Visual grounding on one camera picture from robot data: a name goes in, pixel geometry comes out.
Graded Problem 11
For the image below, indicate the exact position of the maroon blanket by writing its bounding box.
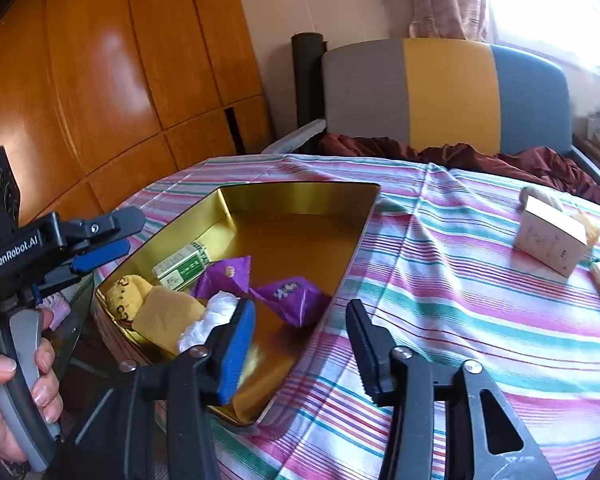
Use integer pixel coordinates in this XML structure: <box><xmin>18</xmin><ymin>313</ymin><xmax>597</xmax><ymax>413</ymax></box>
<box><xmin>317</xmin><ymin>132</ymin><xmax>600</xmax><ymax>211</ymax></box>

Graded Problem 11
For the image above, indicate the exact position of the white plastic bag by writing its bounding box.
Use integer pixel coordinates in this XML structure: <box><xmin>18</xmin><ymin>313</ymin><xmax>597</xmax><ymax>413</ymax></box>
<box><xmin>176</xmin><ymin>291</ymin><xmax>242</xmax><ymax>354</ymax></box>

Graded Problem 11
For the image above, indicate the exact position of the green white small carton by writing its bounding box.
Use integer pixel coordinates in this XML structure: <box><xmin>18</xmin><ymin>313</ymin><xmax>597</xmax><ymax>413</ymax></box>
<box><xmin>152</xmin><ymin>242</ymin><xmax>211</xmax><ymax>291</ymax></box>

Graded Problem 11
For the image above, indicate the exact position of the gold metal tin box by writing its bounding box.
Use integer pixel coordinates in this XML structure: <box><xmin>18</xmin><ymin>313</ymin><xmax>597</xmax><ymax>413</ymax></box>
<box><xmin>92</xmin><ymin>182</ymin><xmax>382</xmax><ymax>427</ymax></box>

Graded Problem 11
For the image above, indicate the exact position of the wooden wardrobe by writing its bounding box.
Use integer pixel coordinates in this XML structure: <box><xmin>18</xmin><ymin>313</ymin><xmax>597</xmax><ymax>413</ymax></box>
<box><xmin>0</xmin><ymin>0</ymin><xmax>276</xmax><ymax>241</ymax></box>

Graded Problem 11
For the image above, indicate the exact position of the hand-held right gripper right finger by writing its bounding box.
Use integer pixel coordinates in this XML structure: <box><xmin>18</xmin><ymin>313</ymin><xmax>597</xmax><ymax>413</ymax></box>
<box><xmin>346</xmin><ymin>299</ymin><xmax>556</xmax><ymax>480</ymax></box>

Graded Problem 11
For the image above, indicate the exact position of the white rectangular carton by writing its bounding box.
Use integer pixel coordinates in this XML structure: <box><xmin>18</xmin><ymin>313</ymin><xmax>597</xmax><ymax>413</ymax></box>
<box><xmin>512</xmin><ymin>195</ymin><xmax>589</xmax><ymax>278</ymax></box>

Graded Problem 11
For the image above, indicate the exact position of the purple snack packet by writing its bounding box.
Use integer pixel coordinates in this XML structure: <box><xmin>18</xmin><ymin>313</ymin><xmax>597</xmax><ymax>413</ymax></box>
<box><xmin>250</xmin><ymin>275</ymin><xmax>332</xmax><ymax>329</ymax></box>
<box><xmin>192</xmin><ymin>255</ymin><xmax>252</xmax><ymax>306</ymax></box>

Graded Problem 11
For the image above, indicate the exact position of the black rolled mat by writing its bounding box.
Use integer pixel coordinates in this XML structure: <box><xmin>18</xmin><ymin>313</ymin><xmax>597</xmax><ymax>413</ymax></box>
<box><xmin>291</xmin><ymin>32</ymin><xmax>328</xmax><ymax>131</ymax></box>

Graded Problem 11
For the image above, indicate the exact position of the pink patterned curtain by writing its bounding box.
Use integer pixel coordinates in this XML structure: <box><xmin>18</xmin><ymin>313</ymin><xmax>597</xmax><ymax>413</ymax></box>
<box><xmin>407</xmin><ymin>0</ymin><xmax>491</xmax><ymax>43</ymax></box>

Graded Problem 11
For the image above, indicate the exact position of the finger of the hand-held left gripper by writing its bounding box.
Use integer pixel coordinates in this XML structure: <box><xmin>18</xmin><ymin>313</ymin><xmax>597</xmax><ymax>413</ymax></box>
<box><xmin>32</xmin><ymin>239</ymin><xmax>131</xmax><ymax>293</ymax></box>
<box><xmin>57</xmin><ymin>206</ymin><xmax>147</xmax><ymax>257</ymax></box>

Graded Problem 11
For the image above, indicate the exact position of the yellow sponge cube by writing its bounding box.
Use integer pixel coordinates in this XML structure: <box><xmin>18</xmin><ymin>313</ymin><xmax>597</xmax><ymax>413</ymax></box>
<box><xmin>574</xmin><ymin>210</ymin><xmax>600</xmax><ymax>247</ymax></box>

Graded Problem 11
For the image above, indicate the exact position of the window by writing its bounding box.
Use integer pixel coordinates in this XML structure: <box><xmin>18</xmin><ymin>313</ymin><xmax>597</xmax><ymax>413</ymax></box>
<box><xmin>480</xmin><ymin>0</ymin><xmax>600</xmax><ymax>76</ymax></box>

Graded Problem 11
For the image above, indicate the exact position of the grey yellow blue sofa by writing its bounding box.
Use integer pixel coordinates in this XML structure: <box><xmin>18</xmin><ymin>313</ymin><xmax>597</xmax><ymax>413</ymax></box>
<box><xmin>260</xmin><ymin>37</ymin><xmax>600</xmax><ymax>211</ymax></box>

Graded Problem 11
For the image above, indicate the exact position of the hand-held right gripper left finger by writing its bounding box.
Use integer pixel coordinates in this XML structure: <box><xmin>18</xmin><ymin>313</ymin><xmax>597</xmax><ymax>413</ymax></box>
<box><xmin>75</xmin><ymin>299</ymin><xmax>257</xmax><ymax>480</ymax></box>

